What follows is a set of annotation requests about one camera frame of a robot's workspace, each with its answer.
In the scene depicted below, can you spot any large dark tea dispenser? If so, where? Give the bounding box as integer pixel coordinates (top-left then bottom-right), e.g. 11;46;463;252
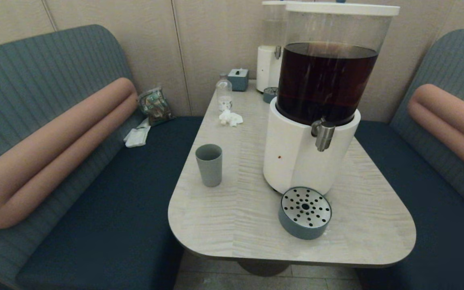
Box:
263;2;401;196

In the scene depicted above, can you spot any blue-grey tissue box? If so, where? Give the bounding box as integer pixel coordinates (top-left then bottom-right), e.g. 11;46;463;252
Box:
228;68;249;92

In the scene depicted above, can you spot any white napkin pack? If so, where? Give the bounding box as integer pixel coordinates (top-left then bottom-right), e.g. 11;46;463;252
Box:
123;118;151;148

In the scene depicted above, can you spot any round table pedestal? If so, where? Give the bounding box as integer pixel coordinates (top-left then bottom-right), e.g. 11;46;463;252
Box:
238;260;291;277

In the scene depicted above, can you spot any printed snack bag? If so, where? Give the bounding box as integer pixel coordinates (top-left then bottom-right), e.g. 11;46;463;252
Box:
137;86;175;126

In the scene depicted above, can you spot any clear plastic bottle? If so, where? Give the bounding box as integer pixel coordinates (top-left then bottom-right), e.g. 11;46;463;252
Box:
216;74;233;112

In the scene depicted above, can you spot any crumpled white tissue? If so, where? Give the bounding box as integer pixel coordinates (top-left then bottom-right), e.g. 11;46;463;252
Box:
219;109;244;127

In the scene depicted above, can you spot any metal dispenser tap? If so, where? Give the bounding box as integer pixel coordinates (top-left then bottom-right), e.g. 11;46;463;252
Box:
311;118;336;152

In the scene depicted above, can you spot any grey-blue plastic cup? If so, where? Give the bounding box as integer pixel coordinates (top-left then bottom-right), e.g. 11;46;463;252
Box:
195;144;223;188

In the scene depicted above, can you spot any small blue drip tray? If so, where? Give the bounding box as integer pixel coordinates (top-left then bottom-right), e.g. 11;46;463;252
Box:
263;87;280;104

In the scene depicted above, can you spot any blue upholstered bench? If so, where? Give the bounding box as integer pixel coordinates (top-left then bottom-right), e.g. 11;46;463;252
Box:
355;29;464;290
0;24;204;290

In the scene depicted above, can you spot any white dispenser lid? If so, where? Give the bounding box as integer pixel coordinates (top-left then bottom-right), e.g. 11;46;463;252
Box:
286;2;401;17

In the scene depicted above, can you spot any blue perforated drip tray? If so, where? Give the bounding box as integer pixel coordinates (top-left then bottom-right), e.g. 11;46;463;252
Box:
278;186;332;240

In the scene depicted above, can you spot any pink bolster cushion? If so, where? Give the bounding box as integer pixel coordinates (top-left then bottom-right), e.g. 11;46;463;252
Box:
408;84;464;182
0;77;138;230

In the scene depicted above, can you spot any small white drink dispenser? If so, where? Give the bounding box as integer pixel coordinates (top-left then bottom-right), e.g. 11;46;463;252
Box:
256;1;293;93

